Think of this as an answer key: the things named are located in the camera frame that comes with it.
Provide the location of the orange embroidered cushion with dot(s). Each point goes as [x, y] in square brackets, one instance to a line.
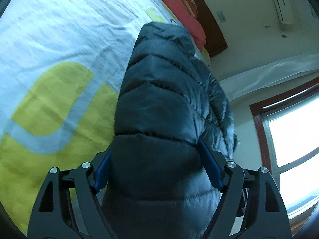
[192, 7]

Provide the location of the white wall air conditioner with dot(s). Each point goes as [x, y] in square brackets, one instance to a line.
[284, 11]

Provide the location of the pale curtain by headboard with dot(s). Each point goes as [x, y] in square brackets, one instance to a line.
[269, 75]

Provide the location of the white wall socket plate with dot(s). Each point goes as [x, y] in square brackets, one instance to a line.
[221, 16]

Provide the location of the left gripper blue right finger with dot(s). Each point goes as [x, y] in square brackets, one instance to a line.
[250, 206]

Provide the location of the black quilted down jacket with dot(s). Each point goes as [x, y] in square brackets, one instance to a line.
[168, 100]

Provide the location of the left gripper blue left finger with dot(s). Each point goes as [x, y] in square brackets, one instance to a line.
[52, 215]

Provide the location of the dark wooden headboard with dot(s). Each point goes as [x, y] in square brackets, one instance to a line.
[215, 41]

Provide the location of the right bedroom window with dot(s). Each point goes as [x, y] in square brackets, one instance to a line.
[287, 131]

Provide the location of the white patterned bed sheet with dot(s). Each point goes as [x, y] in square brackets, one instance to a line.
[62, 67]

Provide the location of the red pillow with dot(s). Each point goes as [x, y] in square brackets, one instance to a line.
[180, 10]

